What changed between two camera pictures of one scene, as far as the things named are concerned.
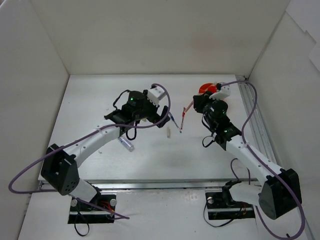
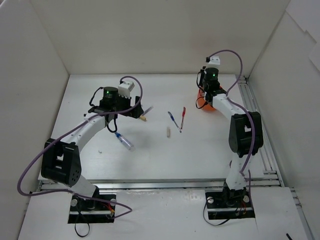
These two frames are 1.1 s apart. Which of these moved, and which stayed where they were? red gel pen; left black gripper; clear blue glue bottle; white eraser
Moved: left black gripper
Stayed: white eraser; clear blue glue bottle; red gel pen
